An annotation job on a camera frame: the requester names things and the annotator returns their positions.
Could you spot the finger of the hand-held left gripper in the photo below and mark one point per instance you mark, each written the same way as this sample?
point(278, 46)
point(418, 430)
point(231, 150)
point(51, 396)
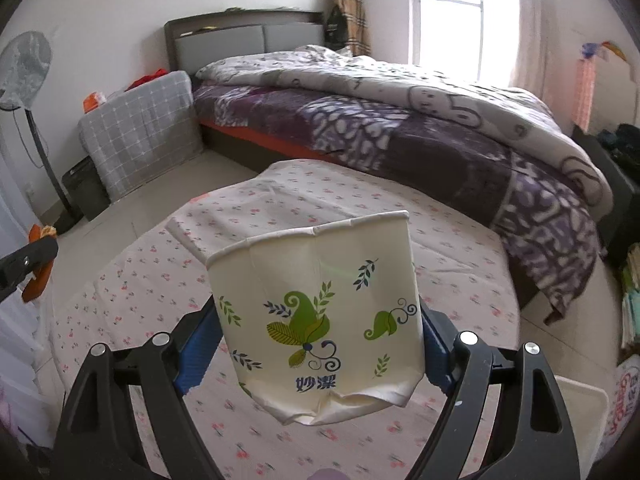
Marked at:
point(25, 262)

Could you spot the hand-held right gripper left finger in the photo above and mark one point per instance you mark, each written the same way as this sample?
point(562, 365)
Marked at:
point(200, 350)

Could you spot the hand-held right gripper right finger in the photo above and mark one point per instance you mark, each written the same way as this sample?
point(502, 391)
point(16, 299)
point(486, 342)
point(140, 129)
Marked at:
point(437, 355)

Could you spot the leaf print paper cup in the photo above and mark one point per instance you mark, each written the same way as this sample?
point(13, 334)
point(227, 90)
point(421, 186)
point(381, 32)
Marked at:
point(310, 285)

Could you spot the white plastic bin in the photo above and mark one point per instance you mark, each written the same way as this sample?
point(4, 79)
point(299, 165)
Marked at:
point(582, 410)

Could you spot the black box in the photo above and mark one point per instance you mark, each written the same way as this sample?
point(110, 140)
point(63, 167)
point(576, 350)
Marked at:
point(85, 190)

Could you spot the orange packet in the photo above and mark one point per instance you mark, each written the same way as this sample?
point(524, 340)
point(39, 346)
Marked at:
point(95, 102)

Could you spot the grey checked folded mattress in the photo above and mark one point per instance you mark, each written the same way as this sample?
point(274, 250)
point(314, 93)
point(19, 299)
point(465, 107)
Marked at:
point(145, 130)

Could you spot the floral white tablecloth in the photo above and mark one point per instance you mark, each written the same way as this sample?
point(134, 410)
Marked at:
point(325, 200)

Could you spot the white bag with red print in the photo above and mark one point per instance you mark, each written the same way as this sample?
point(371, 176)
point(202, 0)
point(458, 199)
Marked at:
point(622, 405)

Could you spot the grey standing fan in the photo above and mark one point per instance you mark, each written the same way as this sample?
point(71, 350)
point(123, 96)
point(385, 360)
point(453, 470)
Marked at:
point(27, 65)

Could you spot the stack of books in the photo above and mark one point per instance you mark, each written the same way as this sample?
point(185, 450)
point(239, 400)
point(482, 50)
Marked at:
point(632, 300)

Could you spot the purple patterned blanket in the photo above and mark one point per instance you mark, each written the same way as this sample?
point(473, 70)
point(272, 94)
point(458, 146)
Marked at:
point(425, 150)

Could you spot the red cloth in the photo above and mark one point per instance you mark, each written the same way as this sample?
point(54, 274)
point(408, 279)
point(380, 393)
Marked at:
point(147, 79)

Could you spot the orange bed sheet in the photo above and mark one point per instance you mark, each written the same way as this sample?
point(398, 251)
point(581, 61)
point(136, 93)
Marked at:
point(280, 141)

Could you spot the dark desk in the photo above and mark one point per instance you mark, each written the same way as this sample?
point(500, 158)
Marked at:
point(612, 185)

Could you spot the white printed duvet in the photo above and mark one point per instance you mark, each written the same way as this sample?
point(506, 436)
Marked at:
point(400, 80)

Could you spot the dark wooden bed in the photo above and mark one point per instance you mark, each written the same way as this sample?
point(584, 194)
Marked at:
point(225, 45)

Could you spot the pink checked cloth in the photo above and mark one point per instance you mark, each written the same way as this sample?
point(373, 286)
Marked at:
point(584, 92)

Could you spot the sheer curtain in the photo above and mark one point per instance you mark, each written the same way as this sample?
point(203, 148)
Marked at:
point(545, 35)

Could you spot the window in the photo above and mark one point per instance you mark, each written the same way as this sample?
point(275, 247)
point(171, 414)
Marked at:
point(450, 15)

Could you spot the black bag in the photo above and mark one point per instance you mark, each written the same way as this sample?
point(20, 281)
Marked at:
point(340, 27)

